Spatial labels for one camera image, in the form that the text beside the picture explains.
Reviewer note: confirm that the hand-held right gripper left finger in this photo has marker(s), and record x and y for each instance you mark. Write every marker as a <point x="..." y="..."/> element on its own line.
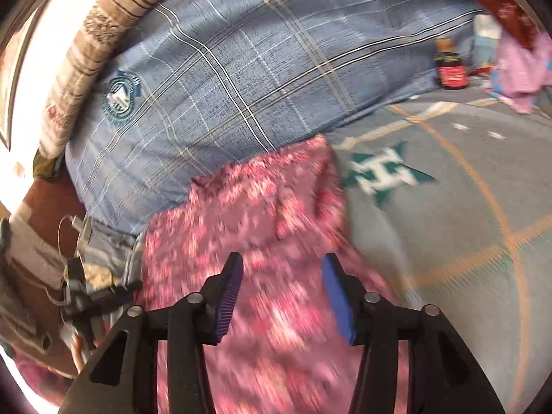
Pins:
<point x="226" y="297"/>

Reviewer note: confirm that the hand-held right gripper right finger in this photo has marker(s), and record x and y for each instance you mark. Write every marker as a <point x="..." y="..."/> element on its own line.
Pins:
<point x="340" y="306"/>

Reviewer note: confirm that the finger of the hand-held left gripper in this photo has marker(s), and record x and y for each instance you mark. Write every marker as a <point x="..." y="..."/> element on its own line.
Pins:
<point x="118" y="294"/>

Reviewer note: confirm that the pink floral garment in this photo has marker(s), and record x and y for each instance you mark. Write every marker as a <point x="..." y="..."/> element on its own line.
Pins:
<point x="276" y="207"/>

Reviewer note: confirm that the beige cloth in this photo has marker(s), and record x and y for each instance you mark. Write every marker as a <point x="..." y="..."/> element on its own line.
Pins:
<point x="97" y="274"/>

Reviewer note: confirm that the grey star print pillow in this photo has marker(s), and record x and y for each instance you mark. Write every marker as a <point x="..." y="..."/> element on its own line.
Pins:
<point x="112" y="246"/>

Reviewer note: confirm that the grey hanging cloth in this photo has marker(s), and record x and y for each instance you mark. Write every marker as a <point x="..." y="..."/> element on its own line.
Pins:
<point x="36" y="246"/>

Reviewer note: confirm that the white charger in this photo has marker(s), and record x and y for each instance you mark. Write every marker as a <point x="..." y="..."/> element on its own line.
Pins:
<point x="78" y="223"/>

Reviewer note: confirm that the brown wooden headboard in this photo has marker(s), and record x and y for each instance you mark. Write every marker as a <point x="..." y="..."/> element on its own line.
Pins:
<point x="47" y="198"/>

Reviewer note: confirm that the blue plaid quilt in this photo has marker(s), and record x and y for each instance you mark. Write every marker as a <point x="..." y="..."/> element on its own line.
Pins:
<point x="241" y="77"/>

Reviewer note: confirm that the beige striped blanket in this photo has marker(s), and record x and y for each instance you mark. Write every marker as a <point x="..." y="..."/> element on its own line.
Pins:
<point x="99" y="34"/>

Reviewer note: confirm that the small dark bottle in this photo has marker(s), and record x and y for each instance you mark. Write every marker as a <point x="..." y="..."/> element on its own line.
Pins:
<point x="450" y="69"/>

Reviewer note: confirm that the lilac printed cloth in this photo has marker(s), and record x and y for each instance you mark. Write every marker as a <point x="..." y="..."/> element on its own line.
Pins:
<point x="519" y="73"/>

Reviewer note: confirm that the white light blue packet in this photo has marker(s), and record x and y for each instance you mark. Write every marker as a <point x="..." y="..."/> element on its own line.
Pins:
<point x="487" y="34"/>

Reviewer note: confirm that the red plastic bag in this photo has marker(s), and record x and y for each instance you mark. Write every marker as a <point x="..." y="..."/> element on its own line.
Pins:
<point x="504" y="4"/>

